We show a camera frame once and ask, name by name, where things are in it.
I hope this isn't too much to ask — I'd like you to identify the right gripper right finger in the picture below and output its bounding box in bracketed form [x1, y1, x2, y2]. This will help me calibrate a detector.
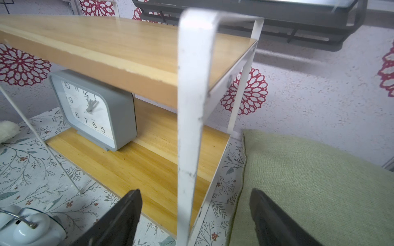
[249, 188, 321, 246]

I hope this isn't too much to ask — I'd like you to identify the white twin-bell alarm clock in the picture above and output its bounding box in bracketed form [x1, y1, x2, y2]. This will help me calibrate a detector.
[1, 205, 66, 246]

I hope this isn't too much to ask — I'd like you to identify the grey square alarm clock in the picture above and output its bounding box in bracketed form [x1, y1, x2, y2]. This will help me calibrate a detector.
[49, 69, 137, 152]

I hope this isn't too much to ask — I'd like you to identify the green pillow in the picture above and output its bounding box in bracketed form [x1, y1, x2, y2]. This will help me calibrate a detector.
[228, 130, 394, 246]

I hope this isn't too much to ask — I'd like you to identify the wooden two-tier white-frame shelf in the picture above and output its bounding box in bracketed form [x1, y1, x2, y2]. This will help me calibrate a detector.
[1, 8, 264, 246]

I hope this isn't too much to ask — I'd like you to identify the grey wall-mounted metal shelf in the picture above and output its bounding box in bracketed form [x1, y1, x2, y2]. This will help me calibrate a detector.
[132, 0, 369, 52]

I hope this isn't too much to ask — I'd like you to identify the black wire wall rack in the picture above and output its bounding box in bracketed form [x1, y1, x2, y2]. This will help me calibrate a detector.
[0, 0, 14, 5]

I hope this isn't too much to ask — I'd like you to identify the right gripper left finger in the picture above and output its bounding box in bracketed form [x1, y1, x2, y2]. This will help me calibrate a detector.
[72, 189, 143, 246]

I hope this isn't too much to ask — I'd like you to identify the white plush teddy bear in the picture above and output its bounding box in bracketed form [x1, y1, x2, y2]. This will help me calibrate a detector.
[0, 121, 20, 143]

